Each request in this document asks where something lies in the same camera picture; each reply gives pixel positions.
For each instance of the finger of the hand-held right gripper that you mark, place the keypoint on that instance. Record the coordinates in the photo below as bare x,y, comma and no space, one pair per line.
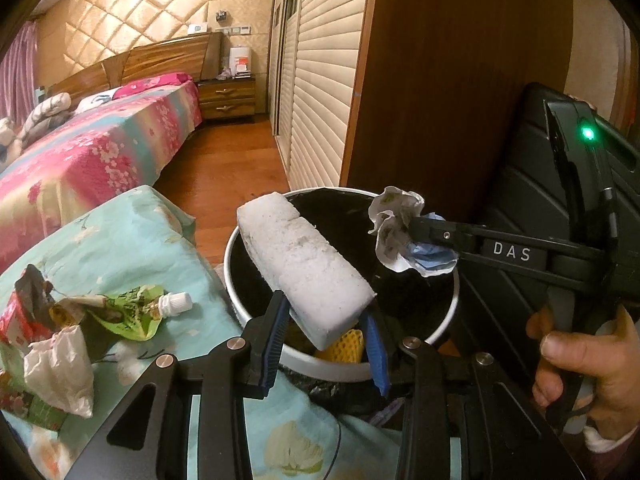
475,237

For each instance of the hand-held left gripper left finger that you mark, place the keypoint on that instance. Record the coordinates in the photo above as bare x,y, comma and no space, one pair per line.
272,342

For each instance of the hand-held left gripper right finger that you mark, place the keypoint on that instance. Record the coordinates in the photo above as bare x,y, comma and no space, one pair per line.
378,357

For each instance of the white round trash bin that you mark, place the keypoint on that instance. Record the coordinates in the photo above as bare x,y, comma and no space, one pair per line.
320,367

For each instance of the white paper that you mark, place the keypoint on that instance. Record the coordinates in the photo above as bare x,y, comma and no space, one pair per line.
392,240

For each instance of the white foam block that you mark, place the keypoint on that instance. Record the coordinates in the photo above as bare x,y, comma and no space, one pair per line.
300,255

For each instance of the crushed red carton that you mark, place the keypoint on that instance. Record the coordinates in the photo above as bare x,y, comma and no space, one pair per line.
20,325

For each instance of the person's right forearm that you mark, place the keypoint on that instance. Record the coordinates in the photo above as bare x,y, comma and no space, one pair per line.
612,442

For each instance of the person's right hand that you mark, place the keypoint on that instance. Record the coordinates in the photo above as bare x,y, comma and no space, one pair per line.
600,380

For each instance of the yellow foam fruit net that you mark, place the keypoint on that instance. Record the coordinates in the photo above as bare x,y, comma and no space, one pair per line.
345,347

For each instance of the black ribbed suitcase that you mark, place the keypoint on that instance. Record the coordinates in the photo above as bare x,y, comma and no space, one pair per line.
510,200

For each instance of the black bin liner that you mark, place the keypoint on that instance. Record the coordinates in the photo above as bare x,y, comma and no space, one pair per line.
330,210

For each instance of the green pouch with white cap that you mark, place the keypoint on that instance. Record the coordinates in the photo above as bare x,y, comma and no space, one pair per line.
130,310

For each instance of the teal floral blanket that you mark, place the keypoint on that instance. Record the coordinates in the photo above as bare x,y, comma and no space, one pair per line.
125,240

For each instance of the crumpled white tissue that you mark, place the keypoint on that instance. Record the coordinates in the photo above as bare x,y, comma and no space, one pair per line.
60,375

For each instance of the louvered wooden wardrobe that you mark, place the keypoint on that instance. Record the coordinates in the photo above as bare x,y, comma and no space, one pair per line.
320,85

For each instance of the wooden nightstand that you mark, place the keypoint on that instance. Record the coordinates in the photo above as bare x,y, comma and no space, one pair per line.
227,95

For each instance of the red green printed packet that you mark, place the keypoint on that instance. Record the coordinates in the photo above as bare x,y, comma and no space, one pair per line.
25,407

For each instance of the bed with pink floral sheet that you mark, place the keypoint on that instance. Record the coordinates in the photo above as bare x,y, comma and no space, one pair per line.
90,160

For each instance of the pink pillow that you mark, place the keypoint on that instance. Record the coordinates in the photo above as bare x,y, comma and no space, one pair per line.
150,84

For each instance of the white orange box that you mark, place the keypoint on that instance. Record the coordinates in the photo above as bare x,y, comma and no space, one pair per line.
241,57

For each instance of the white printed pillow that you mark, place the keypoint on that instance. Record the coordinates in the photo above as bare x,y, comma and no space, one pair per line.
97,100

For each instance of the wooden headboard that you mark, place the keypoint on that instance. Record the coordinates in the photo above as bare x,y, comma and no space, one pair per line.
165,57

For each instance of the pink curtain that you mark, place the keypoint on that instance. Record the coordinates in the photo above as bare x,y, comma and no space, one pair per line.
20,70

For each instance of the wall switch plate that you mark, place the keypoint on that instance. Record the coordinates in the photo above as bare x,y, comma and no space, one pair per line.
237,29

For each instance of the white wall control panel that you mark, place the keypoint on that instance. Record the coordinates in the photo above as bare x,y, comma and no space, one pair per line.
198,29

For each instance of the small wall ornament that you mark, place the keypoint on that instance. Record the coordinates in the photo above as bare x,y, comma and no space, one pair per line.
222,15

